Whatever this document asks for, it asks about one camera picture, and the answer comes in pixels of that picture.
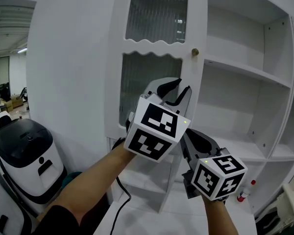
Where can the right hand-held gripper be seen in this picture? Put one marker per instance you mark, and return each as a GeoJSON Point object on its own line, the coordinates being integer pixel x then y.
{"type": "Point", "coordinates": [215, 177]}

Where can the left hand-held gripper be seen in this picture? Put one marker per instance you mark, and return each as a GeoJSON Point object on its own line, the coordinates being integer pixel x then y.
{"type": "Point", "coordinates": [159, 131]}

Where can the brass door knob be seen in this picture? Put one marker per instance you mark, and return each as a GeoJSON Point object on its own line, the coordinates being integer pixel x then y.
{"type": "Point", "coordinates": [195, 52]}

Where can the white cabinet door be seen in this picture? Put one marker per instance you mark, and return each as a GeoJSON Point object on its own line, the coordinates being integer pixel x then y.
{"type": "Point", "coordinates": [191, 21]}

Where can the person's left forearm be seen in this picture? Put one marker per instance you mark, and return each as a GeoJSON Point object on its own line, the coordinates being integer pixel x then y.
{"type": "Point", "coordinates": [93, 180]}

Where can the person's right forearm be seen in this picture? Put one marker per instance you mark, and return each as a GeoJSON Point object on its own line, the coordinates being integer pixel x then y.
{"type": "Point", "coordinates": [219, 219]}

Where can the white open shelf unit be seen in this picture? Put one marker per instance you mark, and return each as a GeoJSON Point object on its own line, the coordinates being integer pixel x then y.
{"type": "Point", "coordinates": [235, 94]}

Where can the red-capped plastic bottle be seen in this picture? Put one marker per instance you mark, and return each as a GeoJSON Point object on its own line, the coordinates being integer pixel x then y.
{"type": "Point", "coordinates": [245, 193]}

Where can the person's black sleeve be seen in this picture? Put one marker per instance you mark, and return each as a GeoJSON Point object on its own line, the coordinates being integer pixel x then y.
{"type": "Point", "coordinates": [58, 221]}

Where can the rectangular ceiling light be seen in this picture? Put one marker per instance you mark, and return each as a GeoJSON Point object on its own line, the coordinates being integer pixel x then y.
{"type": "Point", "coordinates": [22, 50]}

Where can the tan cardboard box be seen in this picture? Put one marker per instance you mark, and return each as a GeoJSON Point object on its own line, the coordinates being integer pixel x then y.
{"type": "Point", "coordinates": [14, 101]}

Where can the white and black service robot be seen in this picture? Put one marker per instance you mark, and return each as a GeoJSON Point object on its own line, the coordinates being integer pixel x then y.
{"type": "Point", "coordinates": [0, 204]}
{"type": "Point", "coordinates": [19, 165]}

